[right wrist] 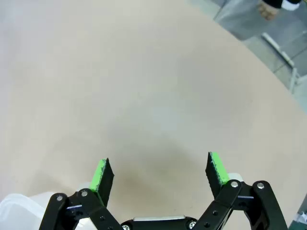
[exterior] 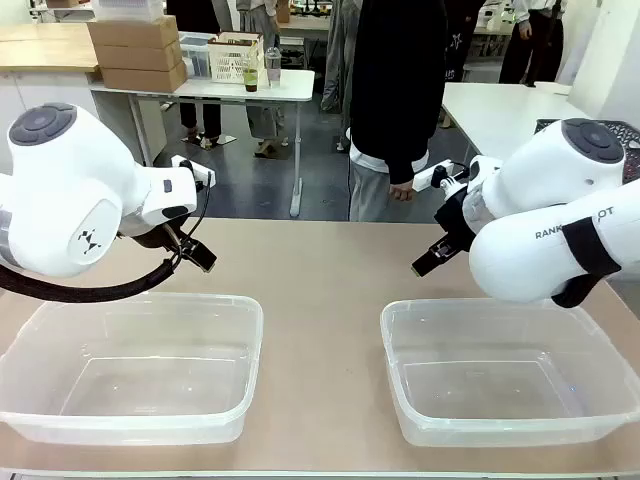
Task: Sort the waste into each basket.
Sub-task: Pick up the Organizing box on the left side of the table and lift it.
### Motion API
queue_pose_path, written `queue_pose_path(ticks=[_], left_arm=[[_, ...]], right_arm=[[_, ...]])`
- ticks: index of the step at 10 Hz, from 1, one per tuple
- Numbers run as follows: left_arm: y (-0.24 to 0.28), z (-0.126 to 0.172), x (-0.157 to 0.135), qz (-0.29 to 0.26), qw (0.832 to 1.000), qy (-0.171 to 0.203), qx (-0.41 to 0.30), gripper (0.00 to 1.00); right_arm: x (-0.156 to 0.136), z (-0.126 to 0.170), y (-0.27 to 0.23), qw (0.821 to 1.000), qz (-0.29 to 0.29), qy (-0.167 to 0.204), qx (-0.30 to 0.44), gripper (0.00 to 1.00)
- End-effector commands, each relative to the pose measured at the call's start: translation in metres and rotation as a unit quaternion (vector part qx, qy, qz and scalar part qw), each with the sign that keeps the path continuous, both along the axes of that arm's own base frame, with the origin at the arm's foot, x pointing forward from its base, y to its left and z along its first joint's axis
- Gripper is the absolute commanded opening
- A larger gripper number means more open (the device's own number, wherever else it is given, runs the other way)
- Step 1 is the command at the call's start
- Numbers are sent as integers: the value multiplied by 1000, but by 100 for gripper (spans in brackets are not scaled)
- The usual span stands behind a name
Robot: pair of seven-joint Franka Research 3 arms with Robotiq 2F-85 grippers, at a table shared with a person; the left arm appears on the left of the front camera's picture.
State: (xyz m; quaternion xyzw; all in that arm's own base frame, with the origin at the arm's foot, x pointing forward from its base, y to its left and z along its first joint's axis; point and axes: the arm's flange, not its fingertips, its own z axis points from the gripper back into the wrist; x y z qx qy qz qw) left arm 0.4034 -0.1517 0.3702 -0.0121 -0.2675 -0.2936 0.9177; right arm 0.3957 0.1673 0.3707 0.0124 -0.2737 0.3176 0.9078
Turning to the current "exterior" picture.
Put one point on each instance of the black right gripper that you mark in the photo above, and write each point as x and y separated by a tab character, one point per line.
456	217

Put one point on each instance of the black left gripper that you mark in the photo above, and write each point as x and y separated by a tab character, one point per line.
155	241

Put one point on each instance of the clear plastic bin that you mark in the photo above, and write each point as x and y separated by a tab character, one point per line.
130	370
500	370

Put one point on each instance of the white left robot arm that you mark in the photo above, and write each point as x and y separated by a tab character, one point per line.
60	175

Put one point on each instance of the person's left forearm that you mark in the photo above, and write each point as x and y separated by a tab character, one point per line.
407	160

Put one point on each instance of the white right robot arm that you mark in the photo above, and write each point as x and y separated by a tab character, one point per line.
530	225

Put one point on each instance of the white lattice basket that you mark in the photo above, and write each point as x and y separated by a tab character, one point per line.
232	60

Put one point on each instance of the person's left hand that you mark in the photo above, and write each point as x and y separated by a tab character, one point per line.
401	192

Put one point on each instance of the bystander in black trousers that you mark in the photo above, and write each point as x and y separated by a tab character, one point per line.
200	115

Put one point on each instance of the bystander in grey trousers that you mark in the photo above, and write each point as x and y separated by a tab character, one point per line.
262	115

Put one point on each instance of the white side table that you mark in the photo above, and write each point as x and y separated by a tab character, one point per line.
495	115

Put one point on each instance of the cup with dark drink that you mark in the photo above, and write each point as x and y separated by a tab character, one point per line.
251	80

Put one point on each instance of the person in black sweater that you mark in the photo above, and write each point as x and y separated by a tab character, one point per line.
395	75

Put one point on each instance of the white folding table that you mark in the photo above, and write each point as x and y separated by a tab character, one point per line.
290	85

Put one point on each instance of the clear storage container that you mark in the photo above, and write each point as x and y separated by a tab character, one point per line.
194	57

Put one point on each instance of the clear cup with lid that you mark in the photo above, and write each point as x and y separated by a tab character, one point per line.
273	70

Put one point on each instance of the bystander with star print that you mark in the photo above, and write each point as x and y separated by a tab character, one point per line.
457	45

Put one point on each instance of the bystander in grey coat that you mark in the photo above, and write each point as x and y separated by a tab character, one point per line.
337	60

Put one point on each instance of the large cardboard box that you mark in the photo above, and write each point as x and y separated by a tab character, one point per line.
132	32

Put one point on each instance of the bystander in black clothes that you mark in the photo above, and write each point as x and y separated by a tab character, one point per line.
530	45

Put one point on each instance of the clear plastic box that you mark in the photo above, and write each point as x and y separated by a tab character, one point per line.
127	9

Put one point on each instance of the wooden desk top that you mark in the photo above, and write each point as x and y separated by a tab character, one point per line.
45	47

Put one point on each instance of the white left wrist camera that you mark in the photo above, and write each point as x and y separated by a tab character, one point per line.
199	172

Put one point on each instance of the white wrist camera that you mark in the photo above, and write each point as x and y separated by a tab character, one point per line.
430	175
199	172

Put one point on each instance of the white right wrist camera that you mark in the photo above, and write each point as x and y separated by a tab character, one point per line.
430	175

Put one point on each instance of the white wall panel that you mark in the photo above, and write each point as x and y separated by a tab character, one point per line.
610	60

